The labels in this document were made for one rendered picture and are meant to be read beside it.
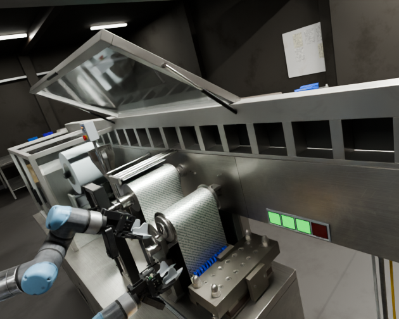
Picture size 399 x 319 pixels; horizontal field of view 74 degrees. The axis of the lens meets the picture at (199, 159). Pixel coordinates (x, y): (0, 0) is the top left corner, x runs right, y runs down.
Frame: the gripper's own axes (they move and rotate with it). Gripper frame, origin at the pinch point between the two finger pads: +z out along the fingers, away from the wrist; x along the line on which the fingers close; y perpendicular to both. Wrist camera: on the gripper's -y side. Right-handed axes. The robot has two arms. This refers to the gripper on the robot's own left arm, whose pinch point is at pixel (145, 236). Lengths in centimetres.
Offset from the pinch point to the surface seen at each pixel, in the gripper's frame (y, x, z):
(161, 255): -7.4, 2.3, 11.6
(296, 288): -7, -32, 62
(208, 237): 4.2, -6.4, 26.9
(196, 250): -1.7, -6.4, 21.9
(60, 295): -117, 211, 58
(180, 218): 9.7, -5.6, 9.6
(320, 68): 365, 196, 444
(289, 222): 20, -37, 36
